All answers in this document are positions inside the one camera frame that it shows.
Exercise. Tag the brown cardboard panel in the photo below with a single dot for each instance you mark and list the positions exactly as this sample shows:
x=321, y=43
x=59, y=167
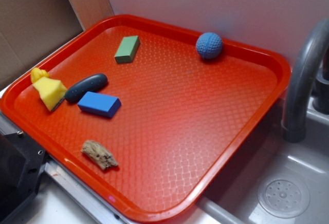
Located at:
x=33, y=29

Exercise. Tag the grey toy faucet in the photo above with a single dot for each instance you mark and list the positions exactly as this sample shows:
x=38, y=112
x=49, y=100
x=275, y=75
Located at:
x=309, y=78

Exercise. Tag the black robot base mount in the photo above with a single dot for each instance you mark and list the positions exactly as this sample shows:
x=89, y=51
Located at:
x=22, y=163

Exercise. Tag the yellow sponge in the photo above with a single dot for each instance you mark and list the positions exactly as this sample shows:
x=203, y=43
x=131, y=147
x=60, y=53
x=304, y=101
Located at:
x=51, y=92

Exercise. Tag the blue dimpled ball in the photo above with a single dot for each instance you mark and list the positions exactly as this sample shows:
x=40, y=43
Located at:
x=209, y=45

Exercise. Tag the blue wooden block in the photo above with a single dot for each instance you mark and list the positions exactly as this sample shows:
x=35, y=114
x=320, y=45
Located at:
x=99, y=104

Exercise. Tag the red plastic tray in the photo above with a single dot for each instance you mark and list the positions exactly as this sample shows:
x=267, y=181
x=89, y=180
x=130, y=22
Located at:
x=181, y=118

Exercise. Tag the green wooden block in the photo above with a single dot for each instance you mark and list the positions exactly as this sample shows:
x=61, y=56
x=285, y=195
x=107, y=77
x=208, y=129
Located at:
x=127, y=49

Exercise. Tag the brown cork piece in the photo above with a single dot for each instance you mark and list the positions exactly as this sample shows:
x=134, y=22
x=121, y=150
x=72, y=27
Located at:
x=99, y=155

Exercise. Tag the yellow rubber duck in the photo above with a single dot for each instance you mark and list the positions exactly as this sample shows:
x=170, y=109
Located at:
x=38, y=73

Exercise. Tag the dark plastic pickle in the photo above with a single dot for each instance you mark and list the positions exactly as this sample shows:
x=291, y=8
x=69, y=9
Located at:
x=92, y=83

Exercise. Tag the grey toy sink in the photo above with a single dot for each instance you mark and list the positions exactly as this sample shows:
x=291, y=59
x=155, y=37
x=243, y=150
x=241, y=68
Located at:
x=269, y=180

